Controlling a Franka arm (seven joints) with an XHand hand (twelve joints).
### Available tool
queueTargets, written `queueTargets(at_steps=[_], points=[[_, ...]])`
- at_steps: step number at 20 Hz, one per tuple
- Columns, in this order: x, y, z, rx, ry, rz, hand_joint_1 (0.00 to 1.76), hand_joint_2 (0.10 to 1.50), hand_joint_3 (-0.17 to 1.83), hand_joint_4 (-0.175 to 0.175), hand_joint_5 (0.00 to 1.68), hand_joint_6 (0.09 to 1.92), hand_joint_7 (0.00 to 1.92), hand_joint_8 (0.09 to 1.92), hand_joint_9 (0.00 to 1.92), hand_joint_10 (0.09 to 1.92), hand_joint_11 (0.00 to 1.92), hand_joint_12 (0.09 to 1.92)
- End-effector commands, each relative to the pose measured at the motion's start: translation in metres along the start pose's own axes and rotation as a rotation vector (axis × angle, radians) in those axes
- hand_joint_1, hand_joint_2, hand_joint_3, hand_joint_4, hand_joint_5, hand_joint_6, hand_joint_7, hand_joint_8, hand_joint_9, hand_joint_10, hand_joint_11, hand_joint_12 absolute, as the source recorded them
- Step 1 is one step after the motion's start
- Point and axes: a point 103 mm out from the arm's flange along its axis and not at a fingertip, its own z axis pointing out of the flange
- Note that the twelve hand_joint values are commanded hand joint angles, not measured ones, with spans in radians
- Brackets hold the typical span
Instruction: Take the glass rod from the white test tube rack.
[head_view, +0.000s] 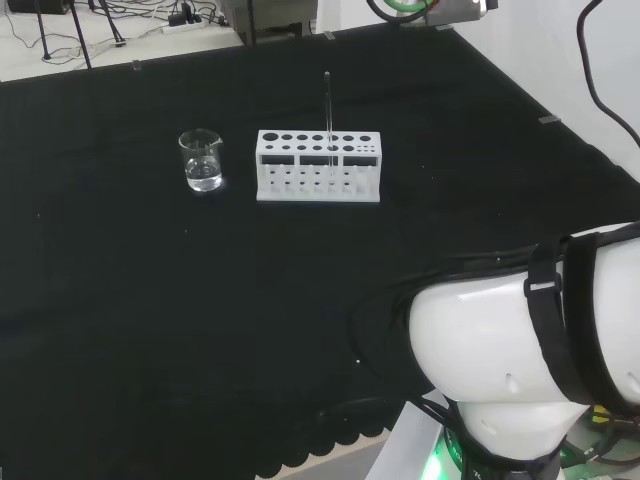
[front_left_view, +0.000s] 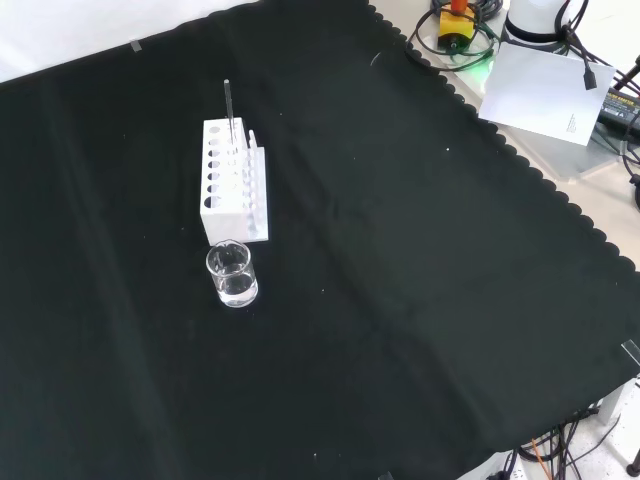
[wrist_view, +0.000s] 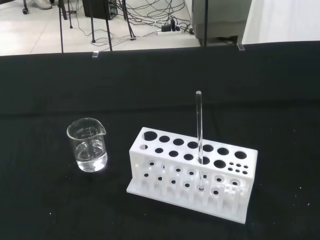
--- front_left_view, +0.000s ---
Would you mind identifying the green cable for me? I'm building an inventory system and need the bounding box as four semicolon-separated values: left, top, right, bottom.
446;22;500;70

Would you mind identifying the black bench cloth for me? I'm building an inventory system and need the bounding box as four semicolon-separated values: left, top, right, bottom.
0;0;640;480

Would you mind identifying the yellow stop button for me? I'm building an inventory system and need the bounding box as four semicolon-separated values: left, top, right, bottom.
437;0;476;43

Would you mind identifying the black looped cable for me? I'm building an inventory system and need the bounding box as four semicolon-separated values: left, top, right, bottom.
408;6;454;57

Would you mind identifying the black cable with plug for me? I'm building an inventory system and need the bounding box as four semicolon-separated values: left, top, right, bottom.
558;0;600;92

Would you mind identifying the black power adapter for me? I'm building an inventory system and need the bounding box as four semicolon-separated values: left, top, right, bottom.
597;88;640;129

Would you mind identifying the white test tube rack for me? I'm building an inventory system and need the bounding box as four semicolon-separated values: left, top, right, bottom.
199;117;271;246

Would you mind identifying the pale grey base plate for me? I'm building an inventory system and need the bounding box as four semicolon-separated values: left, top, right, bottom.
407;18;634;183

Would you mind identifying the pale white board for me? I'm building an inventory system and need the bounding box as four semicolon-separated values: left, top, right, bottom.
478;40;617;147

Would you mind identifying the orange cable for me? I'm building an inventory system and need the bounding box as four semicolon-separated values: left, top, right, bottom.
529;437;553;480

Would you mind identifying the clear glass rod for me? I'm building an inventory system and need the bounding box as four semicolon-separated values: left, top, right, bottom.
222;78;237;149

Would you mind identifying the clear glass beaker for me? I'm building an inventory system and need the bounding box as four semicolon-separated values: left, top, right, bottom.
205;239;260;309

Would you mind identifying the black tripod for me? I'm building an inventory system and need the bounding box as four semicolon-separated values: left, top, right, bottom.
610;52;640;211

